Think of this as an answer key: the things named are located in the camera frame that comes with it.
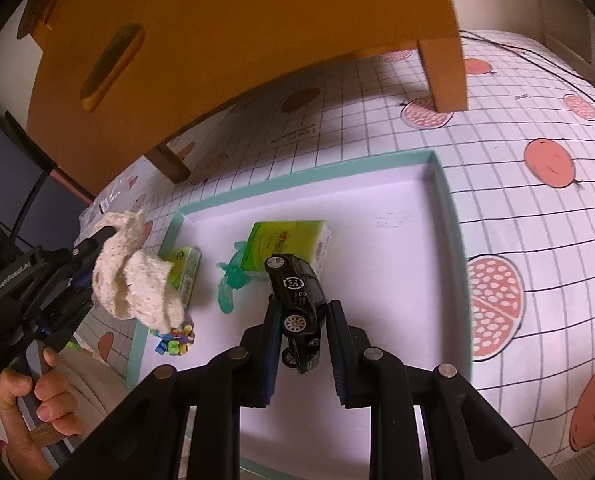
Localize person's left hand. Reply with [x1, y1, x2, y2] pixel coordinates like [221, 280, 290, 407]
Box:
[0, 346, 86, 480]

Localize white teal-rimmed tray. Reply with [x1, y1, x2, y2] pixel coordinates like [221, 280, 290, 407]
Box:
[124, 148, 475, 480]

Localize black cable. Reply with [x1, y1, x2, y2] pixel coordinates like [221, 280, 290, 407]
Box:
[458, 29, 595, 134]

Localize teal plastic toy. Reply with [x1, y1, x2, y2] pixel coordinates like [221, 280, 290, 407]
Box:
[217, 240, 250, 314]

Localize black toy car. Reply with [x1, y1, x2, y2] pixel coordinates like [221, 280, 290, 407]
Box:
[265, 254, 328, 374]

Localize small green tissue pack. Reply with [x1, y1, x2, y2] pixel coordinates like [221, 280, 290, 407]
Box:
[165, 247, 202, 308]

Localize dark blue cabinet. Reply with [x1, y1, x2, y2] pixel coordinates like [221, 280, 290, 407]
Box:
[0, 129, 84, 252]

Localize fruit-patterned grid mat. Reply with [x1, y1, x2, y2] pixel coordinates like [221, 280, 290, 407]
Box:
[80, 30, 595, 479]

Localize white crocheted cloth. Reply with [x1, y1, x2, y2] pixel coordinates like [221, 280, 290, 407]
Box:
[92, 211, 184, 334]

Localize wooden nightstand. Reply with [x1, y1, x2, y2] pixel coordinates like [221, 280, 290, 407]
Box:
[20, 0, 468, 194]

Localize large green tissue pack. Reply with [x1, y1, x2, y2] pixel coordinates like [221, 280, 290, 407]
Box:
[241, 220, 331, 275]

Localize colourful small toy pieces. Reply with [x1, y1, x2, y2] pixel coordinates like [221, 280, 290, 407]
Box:
[148, 323, 195, 356]

